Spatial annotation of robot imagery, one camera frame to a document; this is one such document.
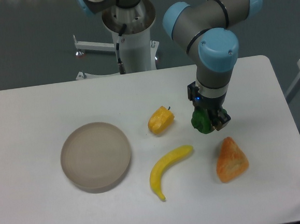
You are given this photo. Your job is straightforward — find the beige round plate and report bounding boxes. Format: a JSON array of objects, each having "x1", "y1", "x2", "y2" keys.
[{"x1": 60, "y1": 122, "x2": 132, "y2": 193}]

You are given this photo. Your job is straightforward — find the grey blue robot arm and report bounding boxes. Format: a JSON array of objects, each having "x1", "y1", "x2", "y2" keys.
[{"x1": 77, "y1": 0, "x2": 263, "y2": 134}]

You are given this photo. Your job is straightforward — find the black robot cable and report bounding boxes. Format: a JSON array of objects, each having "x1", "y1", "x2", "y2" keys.
[{"x1": 113, "y1": 23, "x2": 131, "y2": 75}]

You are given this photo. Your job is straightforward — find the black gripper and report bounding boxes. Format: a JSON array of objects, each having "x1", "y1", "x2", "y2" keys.
[{"x1": 187, "y1": 81, "x2": 231, "y2": 131}]

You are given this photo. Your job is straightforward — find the yellow toy bell pepper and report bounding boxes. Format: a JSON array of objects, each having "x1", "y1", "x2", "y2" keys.
[{"x1": 147, "y1": 106, "x2": 175, "y2": 135}]

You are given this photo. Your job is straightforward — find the green toy bell pepper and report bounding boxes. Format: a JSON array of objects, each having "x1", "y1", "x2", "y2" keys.
[{"x1": 191, "y1": 107, "x2": 214, "y2": 134}]

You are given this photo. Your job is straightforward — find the yellow toy banana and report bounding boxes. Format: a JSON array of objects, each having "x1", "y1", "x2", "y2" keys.
[{"x1": 149, "y1": 145, "x2": 194, "y2": 202}]

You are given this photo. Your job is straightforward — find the orange toy pastry triangle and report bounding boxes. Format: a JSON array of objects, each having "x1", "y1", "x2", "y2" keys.
[{"x1": 216, "y1": 137, "x2": 249, "y2": 183}]

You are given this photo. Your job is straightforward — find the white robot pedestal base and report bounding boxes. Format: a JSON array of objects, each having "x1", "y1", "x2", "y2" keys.
[{"x1": 73, "y1": 0, "x2": 159, "y2": 74}]

